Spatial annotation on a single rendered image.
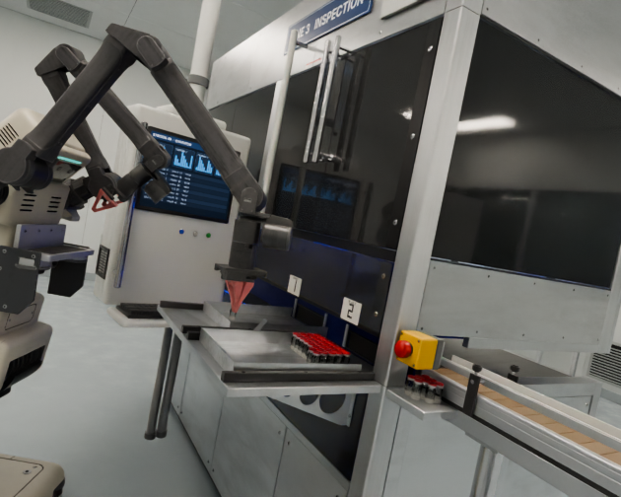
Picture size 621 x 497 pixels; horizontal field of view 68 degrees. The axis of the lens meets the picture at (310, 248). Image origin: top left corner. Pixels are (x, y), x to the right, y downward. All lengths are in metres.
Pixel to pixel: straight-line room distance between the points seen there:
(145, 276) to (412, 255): 1.11
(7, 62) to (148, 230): 4.84
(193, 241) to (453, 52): 1.22
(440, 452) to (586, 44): 1.22
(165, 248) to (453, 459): 1.25
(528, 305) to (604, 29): 0.84
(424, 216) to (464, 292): 0.26
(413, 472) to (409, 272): 0.55
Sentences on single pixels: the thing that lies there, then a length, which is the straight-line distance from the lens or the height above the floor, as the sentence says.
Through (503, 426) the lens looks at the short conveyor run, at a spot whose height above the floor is 0.90.
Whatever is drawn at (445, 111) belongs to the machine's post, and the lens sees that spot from 1.18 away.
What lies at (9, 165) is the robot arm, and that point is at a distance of 1.17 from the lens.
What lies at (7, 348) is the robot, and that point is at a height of 0.79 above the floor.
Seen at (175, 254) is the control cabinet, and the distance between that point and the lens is 1.91.
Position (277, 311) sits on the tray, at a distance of 1.71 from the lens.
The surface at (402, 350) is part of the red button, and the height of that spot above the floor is 1.00.
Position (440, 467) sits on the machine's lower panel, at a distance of 1.44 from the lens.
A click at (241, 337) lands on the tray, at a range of 1.30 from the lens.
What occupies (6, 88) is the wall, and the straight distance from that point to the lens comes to 6.47.
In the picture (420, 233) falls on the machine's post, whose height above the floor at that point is 1.26.
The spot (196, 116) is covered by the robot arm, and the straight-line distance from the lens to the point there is 1.06.
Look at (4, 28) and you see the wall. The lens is 6.59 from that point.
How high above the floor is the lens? 1.24
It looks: 3 degrees down
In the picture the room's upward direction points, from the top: 11 degrees clockwise
